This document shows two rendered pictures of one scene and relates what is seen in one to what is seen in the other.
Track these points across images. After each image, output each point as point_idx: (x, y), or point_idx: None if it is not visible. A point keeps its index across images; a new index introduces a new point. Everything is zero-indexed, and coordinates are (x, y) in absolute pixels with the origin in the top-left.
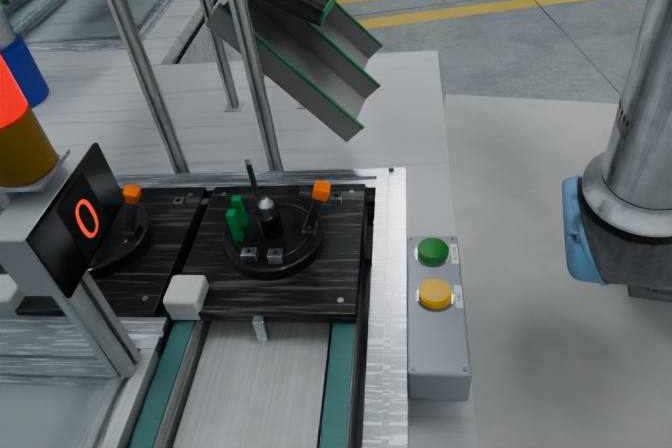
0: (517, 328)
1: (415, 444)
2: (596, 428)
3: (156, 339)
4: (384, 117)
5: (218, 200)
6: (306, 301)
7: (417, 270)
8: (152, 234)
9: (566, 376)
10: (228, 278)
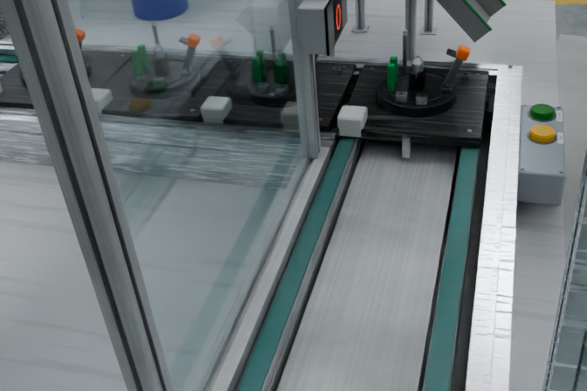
0: None
1: (516, 236)
2: None
3: (330, 142)
4: (500, 45)
5: (368, 72)
6: (443, 129)
7: (528, 122)
8: (318, 87)
9: None
10: (382, 113)
